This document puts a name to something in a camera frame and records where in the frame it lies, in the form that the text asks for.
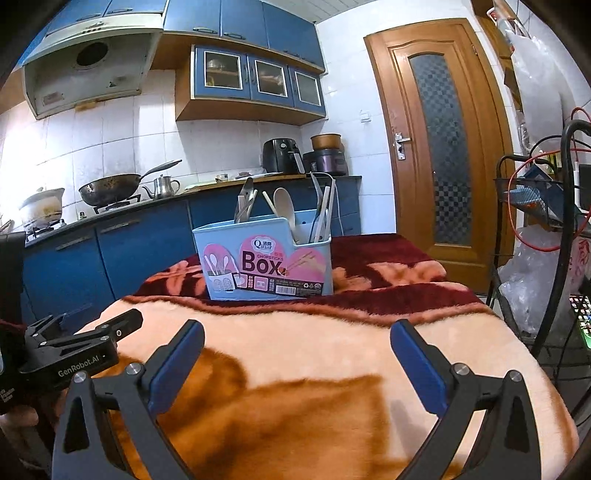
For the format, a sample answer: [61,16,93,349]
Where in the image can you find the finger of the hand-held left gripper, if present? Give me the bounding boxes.
[25,314,71,343]
[76,308,144,345]

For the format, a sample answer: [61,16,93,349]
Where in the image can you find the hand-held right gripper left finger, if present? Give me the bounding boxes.
[51,318,206,480]

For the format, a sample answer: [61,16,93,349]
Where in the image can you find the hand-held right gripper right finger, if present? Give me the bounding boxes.
[390,318,542,480]

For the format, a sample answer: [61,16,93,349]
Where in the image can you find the light blue utensil box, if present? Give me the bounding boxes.
[191,210,334,302]

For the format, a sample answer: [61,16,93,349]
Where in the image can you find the metal spatula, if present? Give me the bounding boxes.
[233,176,257,225]

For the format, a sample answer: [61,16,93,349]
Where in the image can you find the wooden spoon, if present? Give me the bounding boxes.
[273,187,301,245]

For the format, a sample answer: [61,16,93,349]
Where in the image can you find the person's left forearm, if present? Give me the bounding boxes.
[0,434,56,480]

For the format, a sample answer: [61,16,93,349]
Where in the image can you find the person's left hand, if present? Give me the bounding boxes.
[0,406,40,435]

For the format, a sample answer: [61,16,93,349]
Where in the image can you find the white cooking pot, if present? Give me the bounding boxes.
[18,187,65,228]

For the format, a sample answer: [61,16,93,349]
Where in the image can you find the blue lower cabinets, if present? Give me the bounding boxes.
[21,175,363,315]

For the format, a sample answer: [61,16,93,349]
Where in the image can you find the blue cabinets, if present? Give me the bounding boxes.
[21,175,363,315]
[46,0,327,73]

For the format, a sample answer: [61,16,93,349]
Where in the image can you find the red and peach blanket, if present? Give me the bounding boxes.
[60,233,580,480]

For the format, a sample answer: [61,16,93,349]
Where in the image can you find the gas stove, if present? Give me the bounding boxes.
[23,194,144,243]

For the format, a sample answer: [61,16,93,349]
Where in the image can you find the black wok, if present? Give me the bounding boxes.
[78,160,183,207]

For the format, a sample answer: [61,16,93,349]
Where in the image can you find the metal kettle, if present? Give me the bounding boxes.
[141,174,181,199]

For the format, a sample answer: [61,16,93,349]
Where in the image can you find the wooden door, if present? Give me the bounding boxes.
[364,18,516,294]

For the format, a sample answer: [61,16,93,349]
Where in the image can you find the phone with lit screen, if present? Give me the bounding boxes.
[569,294,591,352]

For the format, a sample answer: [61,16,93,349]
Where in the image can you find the wooden cutting board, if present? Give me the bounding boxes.
[185,173,308,192]

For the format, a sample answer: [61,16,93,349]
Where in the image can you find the dark rice cooker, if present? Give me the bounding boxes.
[303,148,348,176]

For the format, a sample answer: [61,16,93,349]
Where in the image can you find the grey range hood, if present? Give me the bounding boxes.
[23,9,167,121]

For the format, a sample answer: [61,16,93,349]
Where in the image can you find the black air fryer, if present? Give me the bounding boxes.
[263,138,303,175]

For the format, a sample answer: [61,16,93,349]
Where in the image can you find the hanging clear plastic bag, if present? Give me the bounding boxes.
[501,14,567,134]

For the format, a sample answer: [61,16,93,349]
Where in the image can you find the blue upper cabinets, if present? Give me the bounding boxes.
[46,0,327,73]

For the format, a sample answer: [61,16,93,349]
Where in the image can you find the white power cable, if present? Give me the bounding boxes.
[323,174,345,236]

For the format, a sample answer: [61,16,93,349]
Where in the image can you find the red cable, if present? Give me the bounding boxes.
[507,107,591,253]

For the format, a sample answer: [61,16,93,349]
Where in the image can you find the black wire rack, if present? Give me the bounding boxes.
[492,154,591,365]

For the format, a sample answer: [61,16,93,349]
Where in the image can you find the thick black cable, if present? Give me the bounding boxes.
[531,119,591,356]

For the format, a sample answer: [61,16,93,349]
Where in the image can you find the glass door wall cabinet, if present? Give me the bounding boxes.
[175,44,328,126]

